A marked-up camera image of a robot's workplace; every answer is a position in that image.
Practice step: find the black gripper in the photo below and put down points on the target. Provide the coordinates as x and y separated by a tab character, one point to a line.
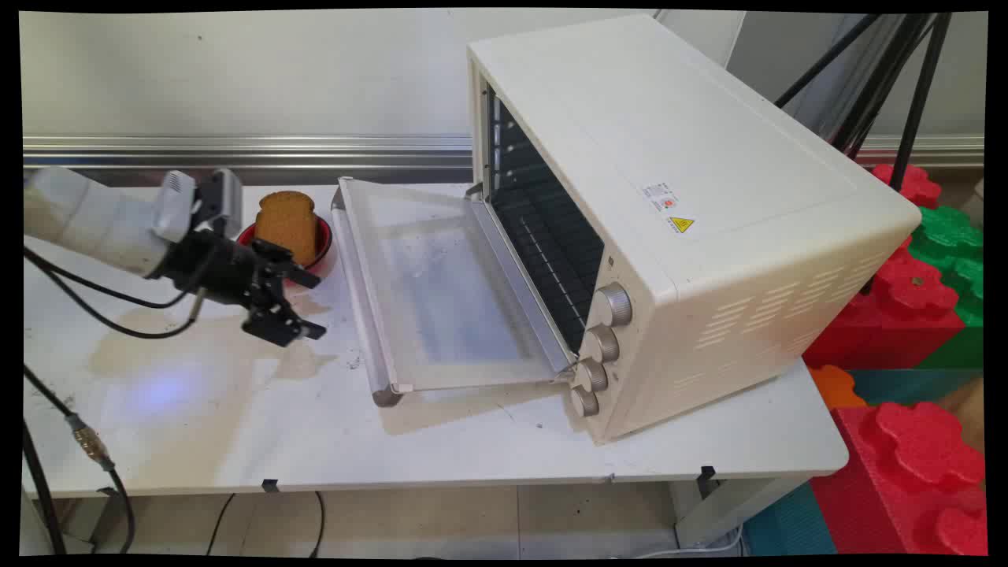
211	268

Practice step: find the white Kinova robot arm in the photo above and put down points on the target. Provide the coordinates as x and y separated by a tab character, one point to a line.
87	219

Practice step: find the red bowl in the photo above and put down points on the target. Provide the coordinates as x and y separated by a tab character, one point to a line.
321	250

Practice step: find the brown bread slice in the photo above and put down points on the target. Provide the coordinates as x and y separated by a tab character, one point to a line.
287	224

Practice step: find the glass oven door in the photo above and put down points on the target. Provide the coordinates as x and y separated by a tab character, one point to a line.
441	291

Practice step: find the silver oven knob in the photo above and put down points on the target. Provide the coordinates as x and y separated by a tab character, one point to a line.
592	376
612	305
602	344
583	402

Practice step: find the white toaster oven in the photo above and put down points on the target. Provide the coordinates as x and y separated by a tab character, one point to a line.
693	213

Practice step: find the orange foam block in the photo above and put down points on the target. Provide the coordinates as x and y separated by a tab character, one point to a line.
836	387

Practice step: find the black tripod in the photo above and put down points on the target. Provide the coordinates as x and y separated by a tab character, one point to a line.
890	79

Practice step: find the large red foam block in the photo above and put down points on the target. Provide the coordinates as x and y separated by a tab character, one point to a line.
913	480

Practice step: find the green foam block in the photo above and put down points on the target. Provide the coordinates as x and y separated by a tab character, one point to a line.
949	260

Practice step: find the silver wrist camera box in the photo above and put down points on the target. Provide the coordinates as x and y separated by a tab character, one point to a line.
224	201

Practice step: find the aluminium wall rail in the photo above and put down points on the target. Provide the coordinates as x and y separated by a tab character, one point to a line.
244	150

